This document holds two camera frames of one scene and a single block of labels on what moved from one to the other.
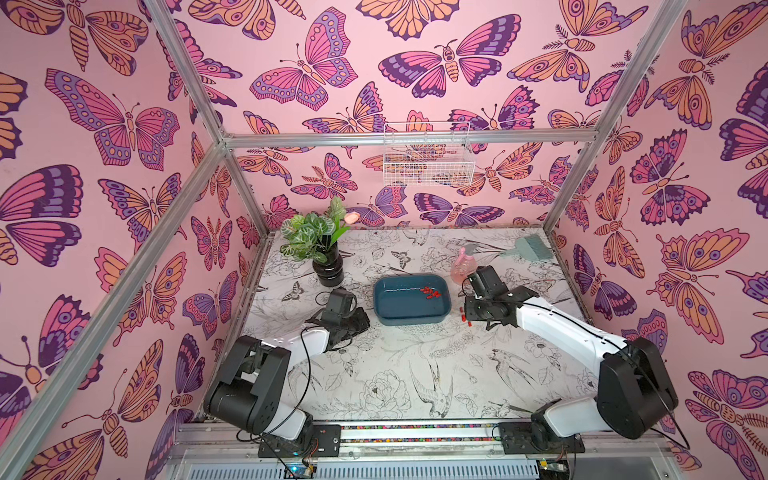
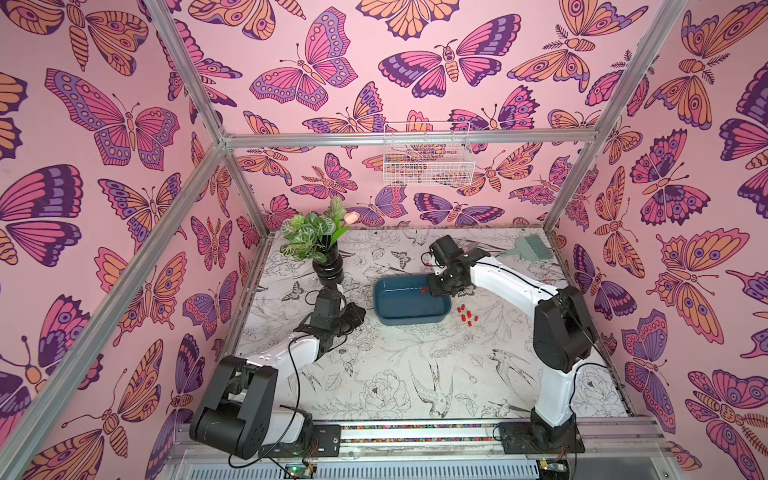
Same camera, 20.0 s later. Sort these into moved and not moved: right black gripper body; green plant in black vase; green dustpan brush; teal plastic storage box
Moved: right black gripper body
Not moved: green dustpan brush; teal plastic storage box; green plant in black vase
